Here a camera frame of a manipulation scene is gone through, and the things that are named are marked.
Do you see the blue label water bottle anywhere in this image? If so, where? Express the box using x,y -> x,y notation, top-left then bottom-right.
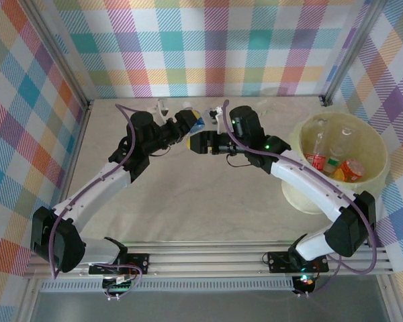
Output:
182,101 -> 206,132

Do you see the cola bottle red label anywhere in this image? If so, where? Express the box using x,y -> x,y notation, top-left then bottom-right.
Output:
303,117 -> 330,172

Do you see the green label clear bottle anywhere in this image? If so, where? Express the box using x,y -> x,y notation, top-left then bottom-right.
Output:
323,156 -> 341,174

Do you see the large clear bottle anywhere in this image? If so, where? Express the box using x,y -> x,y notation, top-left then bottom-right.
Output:
328,121 -> 357,158

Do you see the orange label brown cap bottle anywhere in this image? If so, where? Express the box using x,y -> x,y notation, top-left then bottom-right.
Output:
341,158 -> 367,182

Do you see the cream plastic bin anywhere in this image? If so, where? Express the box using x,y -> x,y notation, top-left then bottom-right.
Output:
280,112 -> 390,216

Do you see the circuit board with connector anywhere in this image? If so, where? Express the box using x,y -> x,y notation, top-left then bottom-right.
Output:
102,274 -> 137,292

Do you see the circuit board with lights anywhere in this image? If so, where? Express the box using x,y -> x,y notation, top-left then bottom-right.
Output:
294,273 -> 316,292

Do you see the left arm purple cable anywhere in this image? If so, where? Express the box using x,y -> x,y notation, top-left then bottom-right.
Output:
49,103 -> 138,281

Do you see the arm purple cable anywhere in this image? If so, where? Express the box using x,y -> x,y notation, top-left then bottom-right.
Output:
221,99 -> 380,298
49,103 -> 138,281

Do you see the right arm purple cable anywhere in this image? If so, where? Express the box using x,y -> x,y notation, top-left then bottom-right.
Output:
221,99 -> 380,298

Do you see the aluminium side rail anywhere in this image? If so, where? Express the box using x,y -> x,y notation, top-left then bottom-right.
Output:
372,268 -> 401,322
15,100 -> 94,322

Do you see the aluminium corner post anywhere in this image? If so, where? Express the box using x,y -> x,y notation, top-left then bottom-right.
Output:
320,0 -> 386,105
26,0 -> 95,117

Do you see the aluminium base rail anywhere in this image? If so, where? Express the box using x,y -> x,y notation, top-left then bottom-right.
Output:
70,239 -> 396,278

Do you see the short purple cable loop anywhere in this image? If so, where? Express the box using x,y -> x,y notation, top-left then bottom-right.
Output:
102,266 -> 144,302

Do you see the grey slotted cable duct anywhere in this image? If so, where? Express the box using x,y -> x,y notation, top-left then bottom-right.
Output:
62,280 -> 298,293

